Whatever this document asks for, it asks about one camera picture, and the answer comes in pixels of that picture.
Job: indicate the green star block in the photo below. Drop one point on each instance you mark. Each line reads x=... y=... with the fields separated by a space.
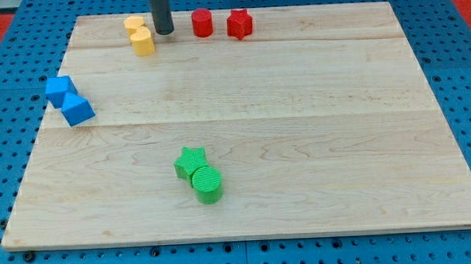
x=190 y=160

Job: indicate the yellow hexagon block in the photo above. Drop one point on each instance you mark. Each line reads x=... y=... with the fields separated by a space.
x=132 y=23

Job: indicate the blue cube block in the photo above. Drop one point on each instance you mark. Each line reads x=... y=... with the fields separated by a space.
x=57 y=87

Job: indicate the blue triangular prism block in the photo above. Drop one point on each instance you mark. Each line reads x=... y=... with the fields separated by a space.
x=76 y=109

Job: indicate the red cylinder block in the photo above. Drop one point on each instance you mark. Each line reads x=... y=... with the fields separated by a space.
x=202 y=23

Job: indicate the red star block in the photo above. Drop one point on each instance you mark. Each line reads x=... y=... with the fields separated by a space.
x=239 y=24

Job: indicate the light wooden board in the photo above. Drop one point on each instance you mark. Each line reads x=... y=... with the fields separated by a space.
x=321 y=123

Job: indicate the yellow heart block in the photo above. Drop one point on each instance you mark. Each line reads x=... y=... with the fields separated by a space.
x=142 y=41

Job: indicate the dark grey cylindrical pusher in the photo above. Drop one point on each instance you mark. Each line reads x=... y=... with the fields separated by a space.
x=162 y=17

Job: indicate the green cylinder block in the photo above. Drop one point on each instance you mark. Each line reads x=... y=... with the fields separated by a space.
x=207 y=185

